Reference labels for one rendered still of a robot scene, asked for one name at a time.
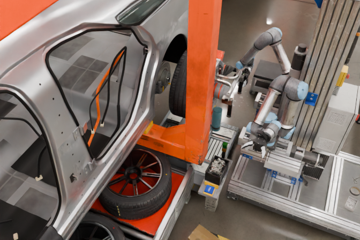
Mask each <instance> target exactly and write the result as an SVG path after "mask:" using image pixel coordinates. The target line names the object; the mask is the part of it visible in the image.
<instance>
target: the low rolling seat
mask: <svg viewBox="0 0 360 240"><path fill-rule="evenodd" d="M281 75H282V69H281V67H280V64H279V63H274V62H270V61H266V60H263V59H261V60H260V61H259V63H258V66H257V68H256V70H255V73H254V76H253V79H252V84H251V90H250V91H249V93H250V95H254V94H255V93H256V92H260V93H264V94H267V92H268V90H269V89H268V87H269V85H270V84H271V82H272V81H273V80H274V79H275V78H277V77H278V76H281Z"/></svg>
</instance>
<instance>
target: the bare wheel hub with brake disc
mask: <svg viewBox="0 0 360 240"><path fill-rule="evenodd" d="M168 76H169V77H171V73H170V64H169V62H166V61H163V62H162V63H161V66H160V70H159V74H158V78H157V82H158V81H161V82H162V85H161V87H162V91H161V93H162V92H163V91H164V90H165V88H166V87H167V86H168V82H167V77H168ZM157 82H156V83H157ZM163 86H164V89H163ZM161 93H160V94H161Z"/></svg>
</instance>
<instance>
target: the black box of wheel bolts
mask: <svg viewBox="0 0 360 240"><path fill-rule="evenodd" d="M229 162H230V161H228V160H226V159H223V158H221V157H219V156H216V155H214V157H213V159H212V160H211V162H210V164H209V166H208V167H207V169H206V171H205V180H207V181H209V182H212V183H214V184H216V185H218V186H219V185H220V184H221V182H222V180H223V178H224V176H225V174H226V172H227V170H228V167H229Z"/></svg>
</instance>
